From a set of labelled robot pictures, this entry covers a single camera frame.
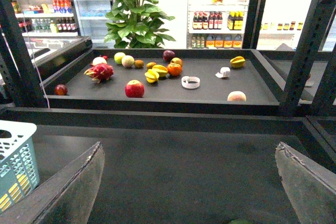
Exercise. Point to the yellow-red small apple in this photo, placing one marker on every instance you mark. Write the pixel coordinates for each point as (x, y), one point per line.
(177, 60)

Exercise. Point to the yellow mango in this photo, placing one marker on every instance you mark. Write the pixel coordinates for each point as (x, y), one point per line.
(13, 190)

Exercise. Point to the light blue plastic basket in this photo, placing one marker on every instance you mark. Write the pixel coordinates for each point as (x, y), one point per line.
(17, 151)

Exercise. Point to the black shelf post middle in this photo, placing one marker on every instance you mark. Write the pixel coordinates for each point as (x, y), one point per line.
(253, 23)

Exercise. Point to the dark purple passion fruit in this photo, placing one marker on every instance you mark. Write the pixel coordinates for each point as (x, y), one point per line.
(168, 55)

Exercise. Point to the yellow starfruit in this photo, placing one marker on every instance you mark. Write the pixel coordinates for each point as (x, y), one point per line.
(161, 70)
(151, 76)
(237, 62)

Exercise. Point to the red apple front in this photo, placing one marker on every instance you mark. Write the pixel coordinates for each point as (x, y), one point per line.
(134, 89)

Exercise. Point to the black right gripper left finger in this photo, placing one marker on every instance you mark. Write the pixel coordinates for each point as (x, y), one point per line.
(66, 197)

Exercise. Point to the orange persimmon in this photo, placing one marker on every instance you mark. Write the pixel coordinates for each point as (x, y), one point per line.
(174, 69)

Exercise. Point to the black shelf post right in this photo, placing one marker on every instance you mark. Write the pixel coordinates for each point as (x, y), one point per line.
(319, 15)

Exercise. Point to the yellow starfruit right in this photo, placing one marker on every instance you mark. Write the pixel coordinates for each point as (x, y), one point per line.
(237, 62)

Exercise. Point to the peach front right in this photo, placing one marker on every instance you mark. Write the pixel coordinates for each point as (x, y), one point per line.
(237, 96)

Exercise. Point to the green apple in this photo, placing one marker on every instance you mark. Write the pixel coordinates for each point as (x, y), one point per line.
(118, 57)

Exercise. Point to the small yellow-brown fruit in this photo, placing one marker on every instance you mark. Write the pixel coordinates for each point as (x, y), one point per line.
(150, 65)

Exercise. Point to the brown kiwi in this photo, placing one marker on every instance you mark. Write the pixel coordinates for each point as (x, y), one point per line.
(139, 64)

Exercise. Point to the black shelf post left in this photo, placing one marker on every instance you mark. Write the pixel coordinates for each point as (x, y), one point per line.
(20, 76)

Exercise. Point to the black fruit display tray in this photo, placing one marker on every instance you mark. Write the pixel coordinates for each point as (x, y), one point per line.
(256, 79)

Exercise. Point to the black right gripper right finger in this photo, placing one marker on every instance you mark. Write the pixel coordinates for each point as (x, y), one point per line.
(309, 186)

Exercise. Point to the small dark red plum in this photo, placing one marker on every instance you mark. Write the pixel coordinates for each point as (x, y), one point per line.
(61, 89)

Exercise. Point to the pale round melon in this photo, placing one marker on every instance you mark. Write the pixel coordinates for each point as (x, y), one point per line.
(128, 61)

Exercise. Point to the pink dragon fruit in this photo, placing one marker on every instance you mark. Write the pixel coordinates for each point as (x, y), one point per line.
(99, 72)

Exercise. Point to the crumpled white foam net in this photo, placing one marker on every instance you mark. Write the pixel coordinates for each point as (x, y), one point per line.
(223, 73)

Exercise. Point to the white onion-like fruit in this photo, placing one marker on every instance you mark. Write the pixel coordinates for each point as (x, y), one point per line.
(99, 60)

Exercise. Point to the green potted plant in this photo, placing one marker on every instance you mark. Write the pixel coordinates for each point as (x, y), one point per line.
(137, 24)

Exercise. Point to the black shelf post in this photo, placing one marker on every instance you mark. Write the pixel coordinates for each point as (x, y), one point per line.
(253, 23)
(319, 15)
(20, 76)

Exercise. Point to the yellow starfruit behind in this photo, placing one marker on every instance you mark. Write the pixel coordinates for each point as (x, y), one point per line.
(161, 70)

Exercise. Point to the yellow starfruit front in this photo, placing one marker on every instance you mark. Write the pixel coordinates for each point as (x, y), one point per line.
(151, 76)

